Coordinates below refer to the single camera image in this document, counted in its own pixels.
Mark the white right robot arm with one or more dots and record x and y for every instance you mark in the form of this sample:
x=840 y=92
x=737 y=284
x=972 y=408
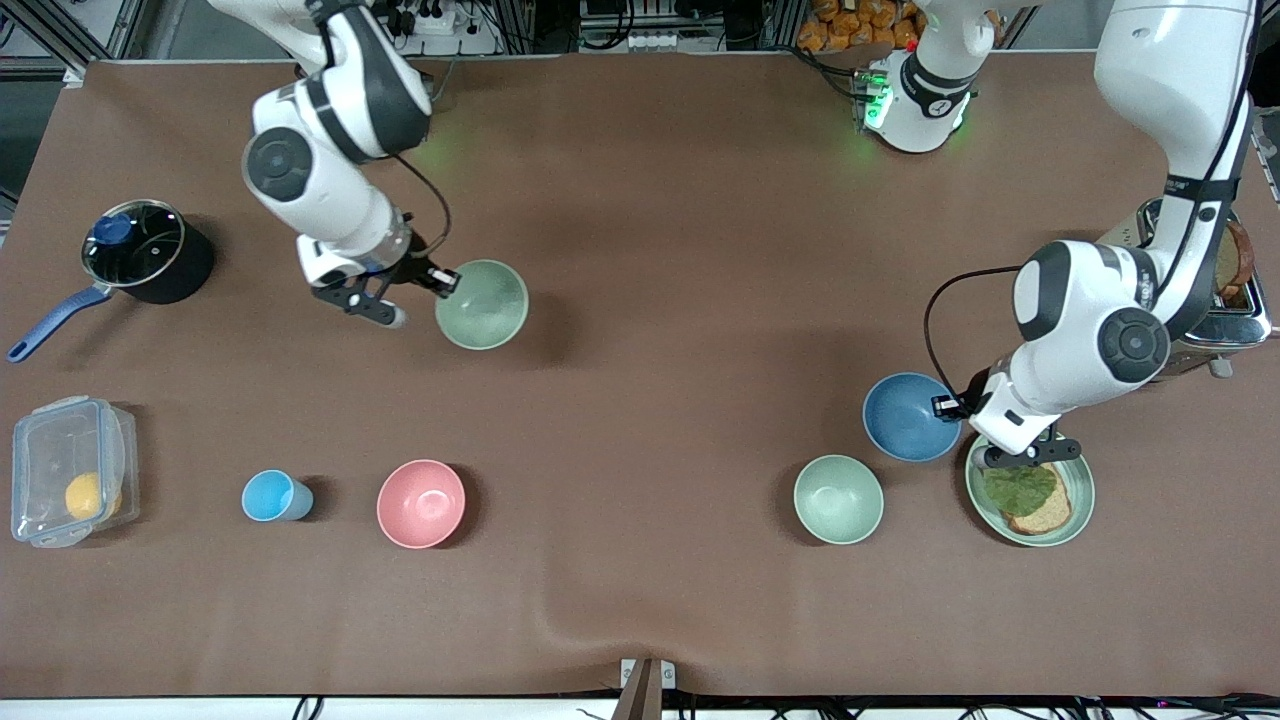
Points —
x=330 y=190

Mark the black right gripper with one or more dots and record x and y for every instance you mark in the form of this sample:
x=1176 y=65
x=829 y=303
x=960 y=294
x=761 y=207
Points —
x=411 y=268

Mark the yellow lemon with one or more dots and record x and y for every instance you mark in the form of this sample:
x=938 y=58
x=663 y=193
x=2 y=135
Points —
x=88 y=496

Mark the light blue cup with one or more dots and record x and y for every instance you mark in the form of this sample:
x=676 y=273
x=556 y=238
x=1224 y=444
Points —
x=268 y=496

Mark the silver toaster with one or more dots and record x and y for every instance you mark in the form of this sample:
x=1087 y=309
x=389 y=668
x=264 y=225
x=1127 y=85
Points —
x=1225 y=325

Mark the bag of orange snacks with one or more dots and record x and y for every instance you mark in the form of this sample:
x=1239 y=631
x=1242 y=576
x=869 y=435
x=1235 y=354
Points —
x=850 y=25

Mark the aluminium frame profile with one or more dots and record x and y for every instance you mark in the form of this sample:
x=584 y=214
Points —
x=75 y=30

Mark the green lettuce leaf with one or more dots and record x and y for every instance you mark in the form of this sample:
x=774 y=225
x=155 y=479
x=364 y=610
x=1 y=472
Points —
x=1020 y=490

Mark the light green plate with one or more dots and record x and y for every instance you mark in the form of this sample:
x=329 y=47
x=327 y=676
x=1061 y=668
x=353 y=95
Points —
x=1080 y=500

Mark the pink bowl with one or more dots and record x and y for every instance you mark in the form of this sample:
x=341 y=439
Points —
x=421 y=504

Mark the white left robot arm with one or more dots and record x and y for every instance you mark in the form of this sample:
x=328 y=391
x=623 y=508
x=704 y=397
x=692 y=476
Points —
x=1080 y=320

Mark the clear plastic food container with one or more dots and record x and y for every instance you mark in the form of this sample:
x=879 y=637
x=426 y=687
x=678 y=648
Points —
x=45 y=455

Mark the glass lid blue knob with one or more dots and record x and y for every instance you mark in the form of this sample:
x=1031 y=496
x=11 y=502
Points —
x=140 y=250

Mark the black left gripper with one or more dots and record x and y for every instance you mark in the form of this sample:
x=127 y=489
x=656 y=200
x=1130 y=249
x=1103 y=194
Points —
x=968 y=402

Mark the brown table cloth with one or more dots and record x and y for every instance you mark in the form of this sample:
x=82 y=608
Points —
x=640 y=200

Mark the brown toast slice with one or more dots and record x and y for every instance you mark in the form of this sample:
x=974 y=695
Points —
x=1235 y=260

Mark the white power strip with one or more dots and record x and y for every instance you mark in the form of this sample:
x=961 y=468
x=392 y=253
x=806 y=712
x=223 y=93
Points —
x=440 y=25

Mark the blue bowl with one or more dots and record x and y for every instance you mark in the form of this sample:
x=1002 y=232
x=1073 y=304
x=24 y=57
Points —
x=905 y=415

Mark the wholegrain bread slice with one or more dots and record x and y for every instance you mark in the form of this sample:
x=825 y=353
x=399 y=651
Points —
x=1050 y=515

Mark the light green bowl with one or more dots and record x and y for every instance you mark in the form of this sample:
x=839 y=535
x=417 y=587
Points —
x=485 y=305
x=838 y=500

